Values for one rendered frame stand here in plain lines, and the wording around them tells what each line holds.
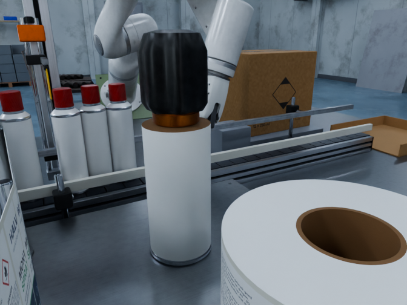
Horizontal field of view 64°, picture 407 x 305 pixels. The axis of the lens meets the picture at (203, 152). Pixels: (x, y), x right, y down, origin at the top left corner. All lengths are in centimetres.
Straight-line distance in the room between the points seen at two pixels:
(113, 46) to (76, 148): 59
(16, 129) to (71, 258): 26
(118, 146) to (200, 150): 32
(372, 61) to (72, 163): 831
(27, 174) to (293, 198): 50
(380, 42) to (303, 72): 749
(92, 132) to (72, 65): 1001
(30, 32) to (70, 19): 995
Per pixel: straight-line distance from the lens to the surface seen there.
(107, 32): 117
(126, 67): 131
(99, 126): 66
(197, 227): 44
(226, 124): 84
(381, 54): 860
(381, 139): 127
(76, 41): 1065
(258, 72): 108
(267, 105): 113
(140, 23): 123
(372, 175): 95
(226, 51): 72
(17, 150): 66
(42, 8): 78
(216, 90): 71
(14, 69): 977
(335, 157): 101
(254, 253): 25
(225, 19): 74
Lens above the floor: 117
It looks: 20 degrees down
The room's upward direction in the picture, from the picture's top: 1 degrees counter-clockwise
